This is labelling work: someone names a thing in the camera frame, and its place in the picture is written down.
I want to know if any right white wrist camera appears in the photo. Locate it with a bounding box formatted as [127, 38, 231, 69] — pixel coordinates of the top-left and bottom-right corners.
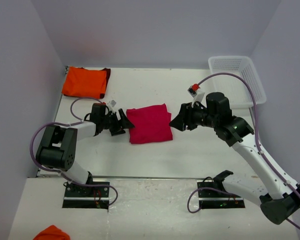
[187, 83, 205, 105]

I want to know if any folded orange t shirt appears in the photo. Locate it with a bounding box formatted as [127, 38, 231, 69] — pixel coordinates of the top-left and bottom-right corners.
[61, 66, 111, 99]

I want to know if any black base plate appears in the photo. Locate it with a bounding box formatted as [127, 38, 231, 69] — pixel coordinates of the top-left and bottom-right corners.
[198, 189, 245, 209]
[62, 182, 110, 210]

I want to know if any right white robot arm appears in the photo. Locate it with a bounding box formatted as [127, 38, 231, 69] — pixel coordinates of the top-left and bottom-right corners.
[169, 92, 300, 225]

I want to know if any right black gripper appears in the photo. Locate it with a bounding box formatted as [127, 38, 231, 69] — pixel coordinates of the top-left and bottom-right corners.
[169, 100, 219, 131]

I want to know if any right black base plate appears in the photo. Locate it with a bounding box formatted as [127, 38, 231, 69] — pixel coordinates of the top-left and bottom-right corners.
[198, 189, 245, 209]

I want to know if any pink t shirt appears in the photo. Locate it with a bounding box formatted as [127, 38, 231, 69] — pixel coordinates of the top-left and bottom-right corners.
[126, 104, 173, 145]

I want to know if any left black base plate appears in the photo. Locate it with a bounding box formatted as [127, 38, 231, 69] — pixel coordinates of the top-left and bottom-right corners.
[62, 182, 110, 210]

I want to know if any white plastic basket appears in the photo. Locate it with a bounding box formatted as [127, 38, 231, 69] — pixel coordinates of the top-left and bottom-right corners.
[208, 56, 267, 109]

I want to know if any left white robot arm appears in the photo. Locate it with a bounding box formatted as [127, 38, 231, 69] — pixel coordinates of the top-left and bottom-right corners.
[30, 103, 135, 197]

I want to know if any orange cloth at bottom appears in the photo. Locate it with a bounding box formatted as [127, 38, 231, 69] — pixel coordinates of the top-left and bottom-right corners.
[33, 225, 71, 240]

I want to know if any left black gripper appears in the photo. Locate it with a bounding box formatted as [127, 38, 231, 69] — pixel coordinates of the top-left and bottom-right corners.
[100, 109, 134, 136]

